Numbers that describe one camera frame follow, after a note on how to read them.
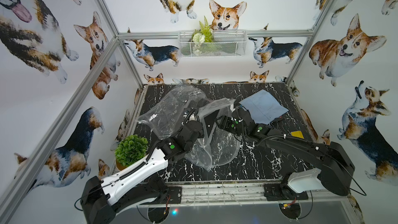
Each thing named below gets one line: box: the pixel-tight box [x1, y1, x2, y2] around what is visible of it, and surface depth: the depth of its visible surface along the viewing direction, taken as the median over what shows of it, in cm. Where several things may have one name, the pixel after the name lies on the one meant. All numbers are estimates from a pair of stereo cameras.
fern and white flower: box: [189, 15, 217, 56], surface depth 85 cm
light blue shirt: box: [238, 89, 290, 125], surface depth 100 cm
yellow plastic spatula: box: [290, 130, 305, 139], surface depth 95 cm
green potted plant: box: [114, 134, 149, 171], surface depth 74 cm
